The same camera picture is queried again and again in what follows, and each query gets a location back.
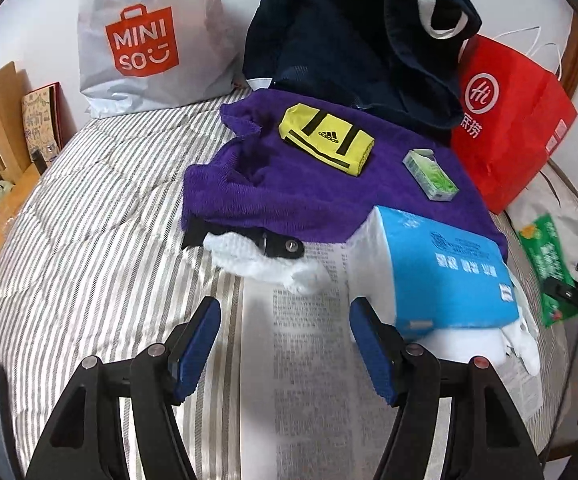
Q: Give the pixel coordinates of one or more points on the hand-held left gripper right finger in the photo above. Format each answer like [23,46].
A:
[375,357]

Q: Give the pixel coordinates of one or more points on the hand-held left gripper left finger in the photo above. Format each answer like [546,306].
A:
[200,345]

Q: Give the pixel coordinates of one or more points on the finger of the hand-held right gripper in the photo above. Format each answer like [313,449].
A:
[569,296]

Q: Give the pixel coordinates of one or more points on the green snack packet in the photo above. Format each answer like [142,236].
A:
[544,255]

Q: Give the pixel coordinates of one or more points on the blue tissue pack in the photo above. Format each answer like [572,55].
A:
[434,270]

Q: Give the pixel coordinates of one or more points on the newspaper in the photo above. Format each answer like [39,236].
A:
[309,360]

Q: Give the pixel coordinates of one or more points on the beige canvas bag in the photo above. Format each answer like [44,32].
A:
[564,200]

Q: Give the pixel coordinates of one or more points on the black bar with metal cap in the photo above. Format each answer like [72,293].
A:
[275,247]

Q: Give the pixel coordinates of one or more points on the red paper bag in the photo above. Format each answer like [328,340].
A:
[509,150]

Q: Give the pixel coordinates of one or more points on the purple towel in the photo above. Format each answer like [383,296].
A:
[279,190]

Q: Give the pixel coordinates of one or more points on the small green tissue pack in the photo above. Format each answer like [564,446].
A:
[431,177]

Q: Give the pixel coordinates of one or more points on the yellow sports pouch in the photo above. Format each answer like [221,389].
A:
[319,135]

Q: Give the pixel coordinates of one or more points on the brown printed book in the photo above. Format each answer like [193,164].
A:
[39,120]

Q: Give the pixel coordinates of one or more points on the white plastic shopping bag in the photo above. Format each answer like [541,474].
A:
[169,25]

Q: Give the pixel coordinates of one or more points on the navy blue garment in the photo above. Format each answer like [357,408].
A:
[329,35]

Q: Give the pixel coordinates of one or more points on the wooden frame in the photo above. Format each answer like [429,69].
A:
[576,55]

